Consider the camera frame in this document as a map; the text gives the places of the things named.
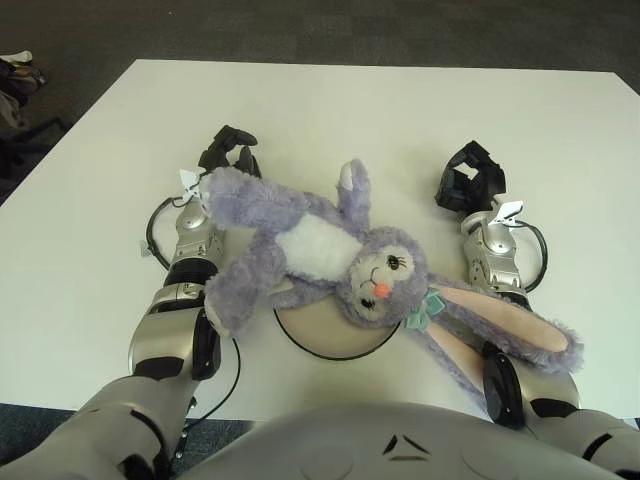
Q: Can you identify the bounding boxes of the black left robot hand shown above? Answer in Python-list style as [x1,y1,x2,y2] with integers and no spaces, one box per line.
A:
[198,124,262,180]

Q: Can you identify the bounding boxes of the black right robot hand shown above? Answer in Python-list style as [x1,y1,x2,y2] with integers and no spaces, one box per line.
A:
[433,139,507,217]

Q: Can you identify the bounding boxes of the purple plush bunny doll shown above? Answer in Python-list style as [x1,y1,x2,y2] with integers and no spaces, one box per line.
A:
[202,158,585,411]

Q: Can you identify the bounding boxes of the white plate black rim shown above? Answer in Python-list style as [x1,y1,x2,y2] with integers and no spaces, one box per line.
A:
[272,304,404,361]

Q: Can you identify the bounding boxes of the black office chair base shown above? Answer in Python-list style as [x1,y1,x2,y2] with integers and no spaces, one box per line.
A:
[0,115,69,176]

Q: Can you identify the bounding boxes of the dark floor clutter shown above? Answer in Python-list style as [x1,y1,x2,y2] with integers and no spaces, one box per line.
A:
[0,49,49,129]

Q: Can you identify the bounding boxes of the grey robot torso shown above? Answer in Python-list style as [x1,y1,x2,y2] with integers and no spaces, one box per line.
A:
[174,399,640,480]

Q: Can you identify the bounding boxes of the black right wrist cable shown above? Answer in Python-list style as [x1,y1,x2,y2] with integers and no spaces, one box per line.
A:
[514,219,550,294]

